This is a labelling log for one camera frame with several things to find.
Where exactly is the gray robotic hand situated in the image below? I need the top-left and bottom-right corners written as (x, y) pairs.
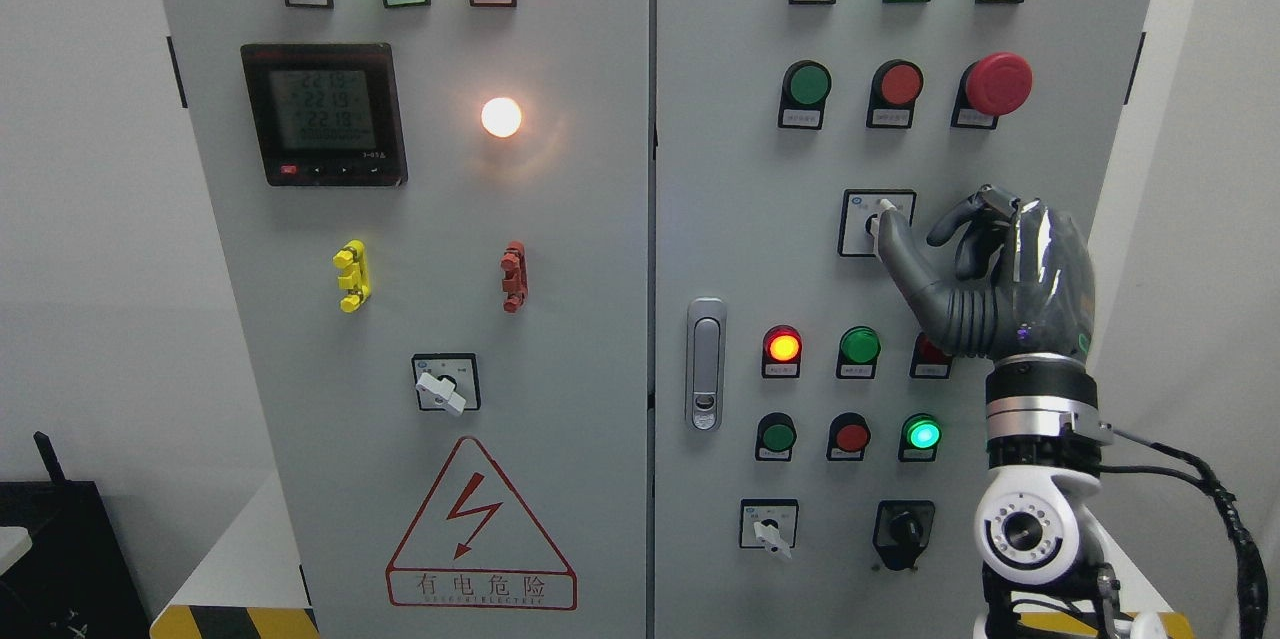
top-left (868, 184), bottom-right (1094, 364)

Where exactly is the gray rotary switch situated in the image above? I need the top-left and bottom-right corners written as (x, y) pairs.
top-left (739, 498), bottom-right (799, 561)
top-left (837, 188), bottom-right (916, 257)

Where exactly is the dark red indicator light middle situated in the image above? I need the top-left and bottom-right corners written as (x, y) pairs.
top-left (909, 332), bottom-right (954, 380)

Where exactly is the green indicator light middle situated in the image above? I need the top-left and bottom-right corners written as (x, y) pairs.
top-left (835, 325), bottom-right (882, 379)

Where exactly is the lit green push button lower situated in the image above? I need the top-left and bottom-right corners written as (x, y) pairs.
top-left (897, 414), bottom-right (943, 464)

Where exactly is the red emergency stop mushroom button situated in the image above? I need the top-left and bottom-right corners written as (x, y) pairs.
top-left (950, 51), bottom-right (1034, 131)

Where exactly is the red push button lower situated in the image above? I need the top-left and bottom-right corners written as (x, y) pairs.
top-left (826, 412), bottom-right (872, 462)

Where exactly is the red push button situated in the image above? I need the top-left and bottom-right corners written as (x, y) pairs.
top-left (826, 412), bottom-right (872, 462)
top-left (865, 59), bottom-right (924, 131)

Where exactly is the red push button upper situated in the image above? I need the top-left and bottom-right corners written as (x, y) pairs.
top-left (865, 59), bottom-right (924, 131)

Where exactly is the lit red-orange indicator middle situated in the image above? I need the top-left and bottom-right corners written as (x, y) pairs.
top-left (762, 324), bottom-right (803, 379)

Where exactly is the gray right cabinet door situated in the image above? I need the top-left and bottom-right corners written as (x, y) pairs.
top-left (653, 0), bottom-right (1149, 638)

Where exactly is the gray cabinet door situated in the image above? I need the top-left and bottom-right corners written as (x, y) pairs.
top-left (653, 0), bottom-right (1149, 638)
top-left (141, 0), bottom-right (655, 639)

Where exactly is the green push button upper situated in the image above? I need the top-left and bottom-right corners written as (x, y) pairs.
top-left (777, 60), bottom-right (832, 131)

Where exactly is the red terminal connector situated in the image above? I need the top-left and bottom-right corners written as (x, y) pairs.
top-left (500, 241), bottom-right (529, 314)

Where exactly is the white glowing indicator light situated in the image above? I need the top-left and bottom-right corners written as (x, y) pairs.
top-left (480, 96), bottom-right (524, 140)

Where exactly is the red electric hazard warning sticker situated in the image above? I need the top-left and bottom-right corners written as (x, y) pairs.
top-left (385, 437), bottom-right (579, 611)

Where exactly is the gray left cabinet door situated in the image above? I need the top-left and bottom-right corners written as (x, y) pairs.
top-left (141, 0), bottom-right (655, 639)

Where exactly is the yellow terminal connector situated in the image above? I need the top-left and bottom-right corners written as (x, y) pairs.
top-left (332, 241), bottom-right (372, 314)

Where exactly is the black digital power meter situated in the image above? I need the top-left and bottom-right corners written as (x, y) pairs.
top-left (239, 44), bottom-right (408, 187)

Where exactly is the white platform with hazard stripes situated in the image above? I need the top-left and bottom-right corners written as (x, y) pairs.
top-left (150, 464), bottom-right (1196, 639)

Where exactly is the black box with antenna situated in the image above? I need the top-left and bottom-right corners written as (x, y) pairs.
top-left (1, 432), bottom-right (150, 638)

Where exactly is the black rotary switch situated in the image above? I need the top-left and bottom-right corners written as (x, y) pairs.
top-left (872, 501), bottom-right (936, 571)

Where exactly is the silver cabinet door handle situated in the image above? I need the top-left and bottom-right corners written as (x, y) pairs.
top-left (685, 297), bottom-right (727, 432)

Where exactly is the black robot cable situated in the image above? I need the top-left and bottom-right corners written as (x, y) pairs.
top-left (1098, 426), bottom-right (1271, 639)

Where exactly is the gray rotary switch left door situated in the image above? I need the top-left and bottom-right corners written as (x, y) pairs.
top-left (411, 353), bottom-right (483, 417)

